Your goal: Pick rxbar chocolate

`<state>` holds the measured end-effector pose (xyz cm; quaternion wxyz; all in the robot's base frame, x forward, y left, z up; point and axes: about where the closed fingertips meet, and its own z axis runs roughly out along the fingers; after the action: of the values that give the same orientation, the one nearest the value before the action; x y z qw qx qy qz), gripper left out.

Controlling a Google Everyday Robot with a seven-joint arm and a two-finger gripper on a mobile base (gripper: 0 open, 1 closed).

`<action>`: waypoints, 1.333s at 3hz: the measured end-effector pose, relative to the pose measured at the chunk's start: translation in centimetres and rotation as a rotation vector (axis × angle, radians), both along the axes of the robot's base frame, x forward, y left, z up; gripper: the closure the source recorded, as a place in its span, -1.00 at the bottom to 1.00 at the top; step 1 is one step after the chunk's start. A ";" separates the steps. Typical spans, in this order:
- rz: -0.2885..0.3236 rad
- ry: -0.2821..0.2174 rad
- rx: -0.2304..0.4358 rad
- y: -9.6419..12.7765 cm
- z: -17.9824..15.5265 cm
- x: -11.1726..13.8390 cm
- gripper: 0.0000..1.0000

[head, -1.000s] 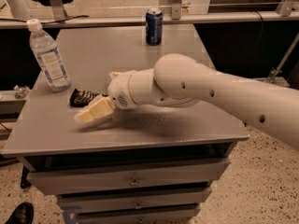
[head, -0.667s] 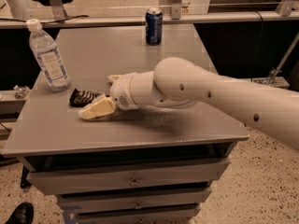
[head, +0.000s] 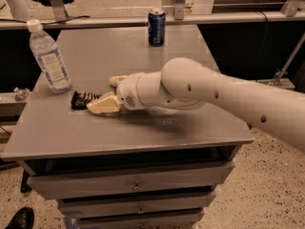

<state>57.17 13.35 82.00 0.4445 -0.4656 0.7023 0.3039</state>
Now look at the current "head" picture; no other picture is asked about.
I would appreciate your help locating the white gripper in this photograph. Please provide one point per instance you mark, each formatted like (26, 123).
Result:
(128, 93)

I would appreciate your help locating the black rxbar chocolate wrapper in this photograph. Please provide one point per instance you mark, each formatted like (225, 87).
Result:
(79, 101)

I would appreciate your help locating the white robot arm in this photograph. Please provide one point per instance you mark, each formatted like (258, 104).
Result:
(185, 84)

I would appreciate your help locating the clear plastic water bottle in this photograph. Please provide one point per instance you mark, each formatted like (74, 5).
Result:
(48, 58)

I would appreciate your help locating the grey drawer cabinet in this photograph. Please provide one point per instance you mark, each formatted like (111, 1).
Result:
(52, 139)

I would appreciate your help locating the blue soda can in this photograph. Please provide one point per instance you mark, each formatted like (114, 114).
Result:
(157, 23)

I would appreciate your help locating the crumpled clear plastic wrapper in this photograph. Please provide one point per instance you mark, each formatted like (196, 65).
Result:
(21, 94)

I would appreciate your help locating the top grey drawer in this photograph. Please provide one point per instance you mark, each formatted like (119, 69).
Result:
(131, 181)

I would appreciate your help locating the grey drawer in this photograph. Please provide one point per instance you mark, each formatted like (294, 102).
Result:
(142, 221)
(136, 205)
(131, 181)

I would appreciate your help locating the middle grey drawer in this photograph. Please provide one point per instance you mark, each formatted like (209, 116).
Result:
(136, 205)

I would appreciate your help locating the white pipe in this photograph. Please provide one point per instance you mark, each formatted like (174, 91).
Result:
(19, 9)

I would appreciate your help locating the bottom grey drawer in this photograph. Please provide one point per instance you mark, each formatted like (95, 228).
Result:
(142, 221)

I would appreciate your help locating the black leather shoe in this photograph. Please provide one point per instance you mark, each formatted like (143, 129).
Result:
(23, 219)

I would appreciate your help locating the grey metal rail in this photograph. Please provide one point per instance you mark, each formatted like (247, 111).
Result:
(142, 21)

